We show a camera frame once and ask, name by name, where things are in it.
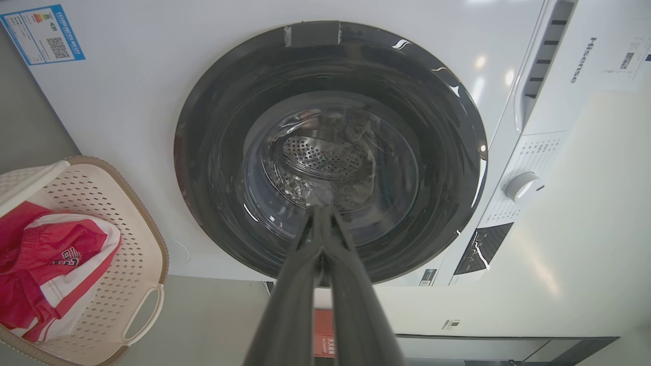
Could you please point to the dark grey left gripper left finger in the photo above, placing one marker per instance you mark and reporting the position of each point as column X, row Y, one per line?
column 292, row 305

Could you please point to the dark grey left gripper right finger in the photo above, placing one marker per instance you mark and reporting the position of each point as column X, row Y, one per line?
column 356, row 315

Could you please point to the cream perforated laundry basket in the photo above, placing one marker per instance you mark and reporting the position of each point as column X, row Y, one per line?
column 127, row 244

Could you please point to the red box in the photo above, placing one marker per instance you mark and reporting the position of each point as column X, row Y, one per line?
column 324, row 333

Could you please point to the small text sticker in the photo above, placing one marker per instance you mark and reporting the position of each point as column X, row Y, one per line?
column 428, row 277

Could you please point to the round white filter cover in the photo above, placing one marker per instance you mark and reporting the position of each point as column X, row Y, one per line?
column 179, row 251

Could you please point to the black display panel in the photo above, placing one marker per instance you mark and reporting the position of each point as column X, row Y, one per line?
column 483, row 249

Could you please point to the round black washing machine door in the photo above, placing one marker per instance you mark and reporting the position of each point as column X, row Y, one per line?
column 213, row 152

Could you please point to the white round control knob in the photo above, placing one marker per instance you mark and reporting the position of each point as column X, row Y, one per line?
column 521, row 185

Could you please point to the white front-load washing machine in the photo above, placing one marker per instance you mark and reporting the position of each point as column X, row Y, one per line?
column 127, row 127

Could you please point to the red and white garment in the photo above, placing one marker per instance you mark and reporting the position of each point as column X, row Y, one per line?
column 46, row 254

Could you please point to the white detergent drawer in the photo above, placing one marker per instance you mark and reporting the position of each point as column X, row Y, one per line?
column 546, row 56

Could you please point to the blue energy label sticker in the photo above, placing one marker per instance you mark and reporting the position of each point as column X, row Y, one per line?
column 40, row 33

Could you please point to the white paper label sheet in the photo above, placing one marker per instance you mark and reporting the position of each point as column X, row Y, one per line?
column 628, row 56

